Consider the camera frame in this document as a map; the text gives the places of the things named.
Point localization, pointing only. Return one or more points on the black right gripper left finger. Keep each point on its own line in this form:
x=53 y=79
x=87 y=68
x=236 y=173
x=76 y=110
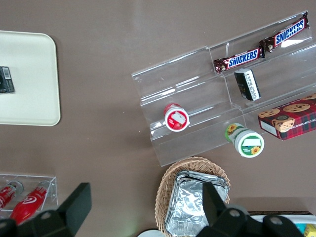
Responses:
x=79 y=205

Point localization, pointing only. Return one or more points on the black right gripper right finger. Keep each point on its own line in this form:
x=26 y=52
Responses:
x=212 y=205

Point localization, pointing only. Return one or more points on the light oval wicker basket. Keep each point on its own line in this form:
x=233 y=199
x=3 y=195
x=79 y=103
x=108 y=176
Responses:
x=165 y=187

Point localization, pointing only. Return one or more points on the white rectangular snack tray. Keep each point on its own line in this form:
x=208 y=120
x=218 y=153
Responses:
x=279 y=217

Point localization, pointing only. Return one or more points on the beige plastic serving tray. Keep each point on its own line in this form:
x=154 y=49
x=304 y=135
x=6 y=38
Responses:
x=29 y=79

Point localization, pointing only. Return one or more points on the silver foil packets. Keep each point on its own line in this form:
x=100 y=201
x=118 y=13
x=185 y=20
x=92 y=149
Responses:
x=187 y=205

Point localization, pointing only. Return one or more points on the clear acrylic bottle rack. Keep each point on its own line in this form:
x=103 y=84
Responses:
x=53 y=187

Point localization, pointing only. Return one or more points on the red cola bottle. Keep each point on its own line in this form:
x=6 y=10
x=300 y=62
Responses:
x=7 y=195
x=27 y=205

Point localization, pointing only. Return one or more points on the green lid sunflower cup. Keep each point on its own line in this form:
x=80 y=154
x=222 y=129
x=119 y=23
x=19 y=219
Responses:
x=249 y=144

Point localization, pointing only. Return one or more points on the teal snack pack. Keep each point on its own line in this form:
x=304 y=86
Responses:
x=300 y=227

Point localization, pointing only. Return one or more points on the red lid yogurt cup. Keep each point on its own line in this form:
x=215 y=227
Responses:
x=177 y=119

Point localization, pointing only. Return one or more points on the yellow snack pack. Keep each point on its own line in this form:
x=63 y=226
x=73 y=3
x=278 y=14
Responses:
x=311 y=230

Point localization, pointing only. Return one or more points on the brown table cover cloth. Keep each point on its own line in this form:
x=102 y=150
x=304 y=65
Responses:
x=111 y=98

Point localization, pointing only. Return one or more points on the clear acrylic stepped stand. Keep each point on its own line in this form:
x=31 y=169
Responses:
x=192 y=93

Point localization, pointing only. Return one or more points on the red tartan cookie box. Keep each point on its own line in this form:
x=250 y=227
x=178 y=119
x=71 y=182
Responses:
x=293 y=118

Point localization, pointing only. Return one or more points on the small black white pack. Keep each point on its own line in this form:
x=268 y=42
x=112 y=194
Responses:
x=248 y=85

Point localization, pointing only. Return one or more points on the small black sachet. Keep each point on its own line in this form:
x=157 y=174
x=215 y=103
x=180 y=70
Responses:
x=6 y=80

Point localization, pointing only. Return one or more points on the Snickers chocolate bar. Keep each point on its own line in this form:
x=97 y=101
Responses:
x=242 y=60
x=288 y=34

